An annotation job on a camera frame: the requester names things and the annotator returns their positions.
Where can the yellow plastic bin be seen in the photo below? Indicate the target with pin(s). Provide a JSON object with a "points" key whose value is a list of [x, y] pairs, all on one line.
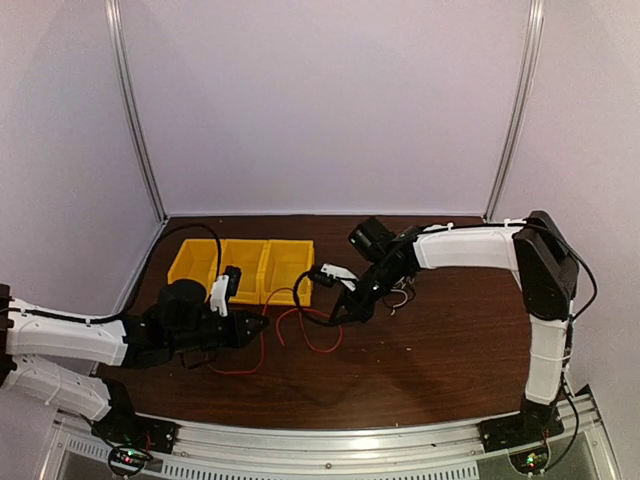
{"points": [[248, 256], [196, 260], [283, 261]]}

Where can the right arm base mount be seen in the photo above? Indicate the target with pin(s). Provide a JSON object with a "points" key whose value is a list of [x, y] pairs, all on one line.
{"points": [[520, 427]]}

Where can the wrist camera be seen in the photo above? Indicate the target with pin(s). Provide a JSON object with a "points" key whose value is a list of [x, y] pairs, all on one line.
{"points": [[330, 274], [224, 288]]}

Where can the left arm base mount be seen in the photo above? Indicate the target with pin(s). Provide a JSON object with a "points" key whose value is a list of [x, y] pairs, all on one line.
{"points": [[123, 425]]}

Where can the aluminium frame post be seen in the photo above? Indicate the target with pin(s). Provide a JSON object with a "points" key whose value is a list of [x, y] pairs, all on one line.
{"points": [[133, 119], [528, 66]]}

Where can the front aluminium rail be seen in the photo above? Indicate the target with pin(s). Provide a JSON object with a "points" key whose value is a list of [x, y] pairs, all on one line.
{"points": [[451, 450]]}

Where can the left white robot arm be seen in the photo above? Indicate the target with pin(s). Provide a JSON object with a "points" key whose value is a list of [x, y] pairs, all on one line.
{"points": [[183, 320]]}

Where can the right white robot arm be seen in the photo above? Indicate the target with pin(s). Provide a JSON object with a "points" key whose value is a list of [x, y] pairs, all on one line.
{"points": [[544, 266]]}

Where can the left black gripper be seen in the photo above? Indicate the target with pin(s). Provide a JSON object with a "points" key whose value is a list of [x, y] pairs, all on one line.
{"points": [[239, 336]]}

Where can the left yellow plastic bin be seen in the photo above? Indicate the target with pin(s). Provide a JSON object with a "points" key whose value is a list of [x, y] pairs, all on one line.
{"points": [[196, 260]]}

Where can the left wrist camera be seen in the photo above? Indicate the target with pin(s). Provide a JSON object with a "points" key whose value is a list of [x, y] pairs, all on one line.
{"points": [[224, 288]]}

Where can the left aluminium frame post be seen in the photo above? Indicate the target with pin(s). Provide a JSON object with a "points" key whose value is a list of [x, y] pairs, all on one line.
{"points": [[133, 119]]}

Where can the right circuit board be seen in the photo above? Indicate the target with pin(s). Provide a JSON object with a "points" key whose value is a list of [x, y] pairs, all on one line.
{"points": [[530, 461]]}

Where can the right aluminium frame post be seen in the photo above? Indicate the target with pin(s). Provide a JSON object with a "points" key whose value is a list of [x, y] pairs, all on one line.
{"points": [[528, 66]]}

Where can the right yellow plastic bin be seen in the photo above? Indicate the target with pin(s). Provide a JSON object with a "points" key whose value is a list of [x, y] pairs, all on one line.
{"points": [[283, 261]]}

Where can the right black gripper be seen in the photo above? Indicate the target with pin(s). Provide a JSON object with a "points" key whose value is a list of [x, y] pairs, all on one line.
{"points": [[361, 310]]}

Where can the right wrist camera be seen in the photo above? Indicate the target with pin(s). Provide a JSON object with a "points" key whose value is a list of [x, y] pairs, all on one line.
{"points": [[330, 274]]}

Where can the left circuit board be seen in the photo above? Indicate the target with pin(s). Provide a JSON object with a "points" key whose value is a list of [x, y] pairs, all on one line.
{"points": [[126, 461]]}

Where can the circuit board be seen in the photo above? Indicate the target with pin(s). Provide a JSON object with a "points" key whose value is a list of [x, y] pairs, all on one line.
{"points": [[126, 461], [530, 461]]}

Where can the middle yellow plastic bin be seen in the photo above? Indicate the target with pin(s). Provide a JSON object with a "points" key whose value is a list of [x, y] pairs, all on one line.
{"points": [[248, 256]]}

